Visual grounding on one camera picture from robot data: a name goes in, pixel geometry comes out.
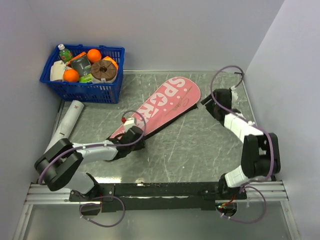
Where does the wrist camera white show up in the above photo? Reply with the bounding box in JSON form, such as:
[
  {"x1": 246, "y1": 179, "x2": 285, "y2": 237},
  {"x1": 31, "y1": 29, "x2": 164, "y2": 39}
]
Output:
[
  {"x1": 121, "y1": 116, "x2": 137, "y2": 132},
  {"x1": 230, "y1": 85, "x2": 239, "y2": 102}
]

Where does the orange snack box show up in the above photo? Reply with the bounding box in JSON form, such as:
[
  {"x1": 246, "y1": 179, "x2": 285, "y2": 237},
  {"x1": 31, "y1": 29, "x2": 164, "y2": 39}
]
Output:
[{"x1": 103, "y1": 56, "x2": 119, "y2": 70}]

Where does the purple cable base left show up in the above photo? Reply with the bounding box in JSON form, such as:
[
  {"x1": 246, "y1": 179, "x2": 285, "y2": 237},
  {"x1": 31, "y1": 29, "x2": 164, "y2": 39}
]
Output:
[{"x1": 79, "y1": 195, "x2": 126, "y2": 228}]

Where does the orange flat box rear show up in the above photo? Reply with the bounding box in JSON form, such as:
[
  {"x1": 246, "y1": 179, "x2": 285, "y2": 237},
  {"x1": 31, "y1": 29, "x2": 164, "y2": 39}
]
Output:
[{"x1": 65, "y1": 51, "x2": 87, "y2": 66}]

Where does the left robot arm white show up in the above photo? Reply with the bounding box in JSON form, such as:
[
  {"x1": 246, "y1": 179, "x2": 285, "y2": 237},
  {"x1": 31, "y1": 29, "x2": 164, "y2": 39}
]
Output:
[{"x1": 34, "y1": 125, "x2": 144, "y2": 201}]

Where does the white shuttlecock tube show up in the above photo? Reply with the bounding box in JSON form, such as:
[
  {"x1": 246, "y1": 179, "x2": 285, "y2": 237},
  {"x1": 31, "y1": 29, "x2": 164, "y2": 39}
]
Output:
[{"x1": 44, "y1": 100, "x2": 84, "y2": 153}]

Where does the orange fruit rear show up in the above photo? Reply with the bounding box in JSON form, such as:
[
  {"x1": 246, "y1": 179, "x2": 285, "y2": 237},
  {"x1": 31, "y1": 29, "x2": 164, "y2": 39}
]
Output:
[{"x1": 86, "y1": 48, "x2": 102, "y2": 63}]

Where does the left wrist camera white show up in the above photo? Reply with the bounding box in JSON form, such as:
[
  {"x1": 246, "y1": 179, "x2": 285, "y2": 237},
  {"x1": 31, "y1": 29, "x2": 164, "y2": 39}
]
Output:
[{"x1": 121, "y1": 116, "x2": 137, "y2": 132}]

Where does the orange fruit front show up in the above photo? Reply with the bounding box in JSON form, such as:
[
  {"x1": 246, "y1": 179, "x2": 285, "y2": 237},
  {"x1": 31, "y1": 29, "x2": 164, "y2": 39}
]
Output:
[{"x1": 63, "y1": 69, "x2": 80, "y2": 83}]

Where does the purple cable base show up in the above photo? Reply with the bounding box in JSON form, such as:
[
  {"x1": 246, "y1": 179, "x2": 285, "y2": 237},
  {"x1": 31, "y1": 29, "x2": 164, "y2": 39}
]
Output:
[
  {"x1": 79, "y1": 195, "x2": 126, "y2": 228},
  {"x1": 216, "y1": 184, "x2": 267, "y2": 224}
]

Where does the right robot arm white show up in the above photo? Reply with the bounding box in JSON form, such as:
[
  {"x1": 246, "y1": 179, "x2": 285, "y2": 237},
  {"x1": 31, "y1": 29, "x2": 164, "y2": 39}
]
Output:
[{"x1": 200, "y1": 88, "x2": 281, "y2": 199}]

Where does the blue plastic basket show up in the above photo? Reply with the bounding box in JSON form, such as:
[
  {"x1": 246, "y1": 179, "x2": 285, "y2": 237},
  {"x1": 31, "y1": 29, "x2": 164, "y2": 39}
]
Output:
[{"x1": 39, "y1": 45, "x2": 125, "y2": 104}]

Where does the green small box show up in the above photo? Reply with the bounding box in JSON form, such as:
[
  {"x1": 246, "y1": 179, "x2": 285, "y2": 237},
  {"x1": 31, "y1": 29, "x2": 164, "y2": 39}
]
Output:
[{"x1": 78, "y1": 73, "x2": 93, "y2": 83}]

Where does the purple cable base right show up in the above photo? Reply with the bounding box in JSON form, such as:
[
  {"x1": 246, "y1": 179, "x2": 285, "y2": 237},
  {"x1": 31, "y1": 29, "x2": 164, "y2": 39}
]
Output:
[{"x1": 216, "y1": 184, "x2": 267, "y2": 224}]

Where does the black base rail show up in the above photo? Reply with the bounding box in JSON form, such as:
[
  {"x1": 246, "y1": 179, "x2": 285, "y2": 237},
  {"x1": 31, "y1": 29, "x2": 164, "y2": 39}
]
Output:
[{"x1": 69, "y1": 181, "x2": 247, "y2": 213}]

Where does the orange fruit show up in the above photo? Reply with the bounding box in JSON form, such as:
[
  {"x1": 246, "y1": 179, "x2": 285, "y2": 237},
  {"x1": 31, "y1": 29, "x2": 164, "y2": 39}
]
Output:
[
  {"x1": 86, "y1": 48, "x2": 102, "y2": 63},
  {"x1": 63, "y1": 69, "x2": 80, "y2": 83}
]

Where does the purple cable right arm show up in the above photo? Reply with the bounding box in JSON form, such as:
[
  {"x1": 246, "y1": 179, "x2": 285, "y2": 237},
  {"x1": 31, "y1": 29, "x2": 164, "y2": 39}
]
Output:
[{"x1": 210, "y1": 65, "x2": 275, "y2": 183}]

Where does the black product box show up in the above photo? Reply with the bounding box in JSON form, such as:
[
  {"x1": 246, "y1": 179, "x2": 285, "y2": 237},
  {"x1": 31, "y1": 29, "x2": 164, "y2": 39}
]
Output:
[{"x1": 70, "y1": 55, "x2": 92, "y2": 77}]

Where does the cream paper bag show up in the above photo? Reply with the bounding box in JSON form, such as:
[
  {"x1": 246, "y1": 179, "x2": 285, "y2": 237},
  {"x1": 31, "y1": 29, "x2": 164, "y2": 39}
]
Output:
[{"x1": 50, "y1": 60, "x2": 66, "y2": 82}]

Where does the green drink bottle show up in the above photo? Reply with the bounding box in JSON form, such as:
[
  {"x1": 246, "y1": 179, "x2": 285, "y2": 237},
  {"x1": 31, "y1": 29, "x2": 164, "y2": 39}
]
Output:
[{"x1": 58, "y1": 44, "x2": 73, "y2": 63}]

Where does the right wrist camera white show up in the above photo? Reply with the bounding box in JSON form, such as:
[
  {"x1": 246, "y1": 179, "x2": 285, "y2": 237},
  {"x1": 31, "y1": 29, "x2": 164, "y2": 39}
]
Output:
[{"x1": 230, "y1": 85, "x2": 239, "y2": 102}]

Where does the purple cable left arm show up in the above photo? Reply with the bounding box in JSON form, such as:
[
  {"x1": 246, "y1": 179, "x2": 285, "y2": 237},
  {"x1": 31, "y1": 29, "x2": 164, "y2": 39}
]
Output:
[{"x1": 37, "y1": 109, "x2": 147, "y2": 186}]

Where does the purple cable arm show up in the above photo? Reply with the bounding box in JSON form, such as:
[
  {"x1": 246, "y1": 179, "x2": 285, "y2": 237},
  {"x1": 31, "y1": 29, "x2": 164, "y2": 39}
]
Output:
[
  {"x1": 210, "y1": 65, "x2": 275, "y2": 183},
  {"x1": 37, "y1": 109, "x2": 147, "y2": 186}
]

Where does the pink racket bag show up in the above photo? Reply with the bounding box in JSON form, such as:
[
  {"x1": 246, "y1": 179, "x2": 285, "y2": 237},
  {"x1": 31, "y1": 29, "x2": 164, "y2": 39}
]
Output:
[{"x1": 110, "y1": 76, "x2": 201, "y2": 140}]

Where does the brown round cake pack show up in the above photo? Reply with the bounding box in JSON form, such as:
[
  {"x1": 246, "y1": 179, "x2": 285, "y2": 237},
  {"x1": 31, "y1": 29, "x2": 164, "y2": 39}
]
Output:
[{"x1": 91, "y1": 59, "x2": 118, "y2": 84}]

